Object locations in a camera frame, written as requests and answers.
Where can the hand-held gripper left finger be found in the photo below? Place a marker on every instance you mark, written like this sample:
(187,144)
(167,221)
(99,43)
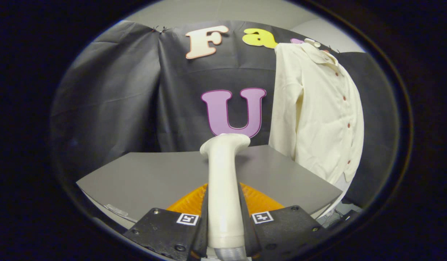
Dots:
(162,232)

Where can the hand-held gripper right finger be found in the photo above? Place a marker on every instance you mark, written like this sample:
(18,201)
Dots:
(288,228)

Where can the cream button-up shirt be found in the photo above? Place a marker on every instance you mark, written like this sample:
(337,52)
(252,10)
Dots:
(317,108)

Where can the clear plastic piece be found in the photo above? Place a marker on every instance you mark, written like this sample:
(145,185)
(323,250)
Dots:
(116,210)

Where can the grey cabinet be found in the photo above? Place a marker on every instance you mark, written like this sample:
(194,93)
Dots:
(154,177)

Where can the white ironing form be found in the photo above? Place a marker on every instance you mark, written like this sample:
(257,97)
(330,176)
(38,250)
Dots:
(341,192)

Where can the black backdrop cloth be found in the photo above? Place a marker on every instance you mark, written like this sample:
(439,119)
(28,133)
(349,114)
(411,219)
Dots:
(111,108)

